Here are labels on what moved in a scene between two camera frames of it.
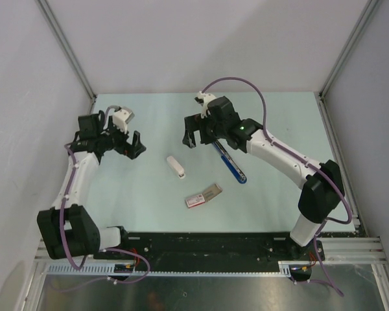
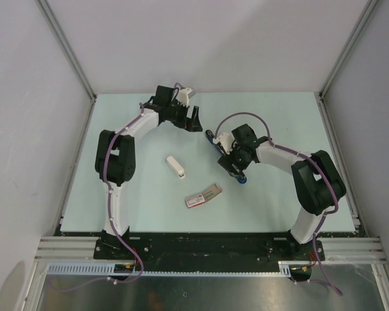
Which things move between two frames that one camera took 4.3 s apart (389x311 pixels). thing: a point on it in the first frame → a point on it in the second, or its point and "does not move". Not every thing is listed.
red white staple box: x=195 y=201 does not move
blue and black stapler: x=230 y=162 does not move
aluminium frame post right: x=345 y=53 does not move
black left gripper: x=132 y=151 → x=190 y=125
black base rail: x=211 y=251 does not move
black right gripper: x=194 y=123 → x=228 y=160
